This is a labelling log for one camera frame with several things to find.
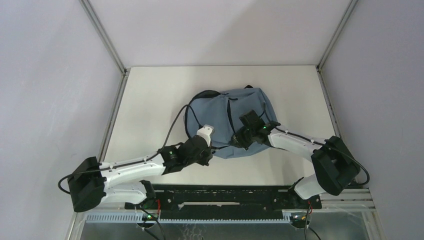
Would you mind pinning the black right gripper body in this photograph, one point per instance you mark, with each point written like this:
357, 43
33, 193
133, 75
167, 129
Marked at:
245, 137

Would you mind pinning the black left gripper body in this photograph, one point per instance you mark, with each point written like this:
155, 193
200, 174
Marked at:
201, 159

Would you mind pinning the blue student backpack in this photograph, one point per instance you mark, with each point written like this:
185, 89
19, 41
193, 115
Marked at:
222, 110

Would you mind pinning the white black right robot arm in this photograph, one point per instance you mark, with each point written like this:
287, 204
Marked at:
334, 166

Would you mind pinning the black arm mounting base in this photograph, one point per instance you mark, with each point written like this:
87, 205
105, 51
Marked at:
224, 201

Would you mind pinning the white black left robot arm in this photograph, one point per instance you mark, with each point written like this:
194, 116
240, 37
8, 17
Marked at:
92, 183

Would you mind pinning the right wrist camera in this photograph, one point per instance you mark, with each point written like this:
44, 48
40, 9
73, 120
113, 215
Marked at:
251, 120

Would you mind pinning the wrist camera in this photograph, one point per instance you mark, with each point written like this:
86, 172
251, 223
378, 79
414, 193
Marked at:
206, 133
251, 120

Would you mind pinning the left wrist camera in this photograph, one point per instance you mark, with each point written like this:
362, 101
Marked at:
206, 133

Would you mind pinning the left aluminium frame post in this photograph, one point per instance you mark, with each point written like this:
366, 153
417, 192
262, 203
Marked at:
103, 35

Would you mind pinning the aluminium frame post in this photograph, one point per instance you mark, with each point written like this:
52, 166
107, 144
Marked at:
336, 34
103, 35

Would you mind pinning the white slotted cable duct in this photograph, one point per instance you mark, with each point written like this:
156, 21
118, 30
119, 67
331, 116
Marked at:
133, 217

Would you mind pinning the right aluminium frame post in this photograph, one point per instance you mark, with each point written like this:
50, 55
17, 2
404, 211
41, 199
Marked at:
336, 34

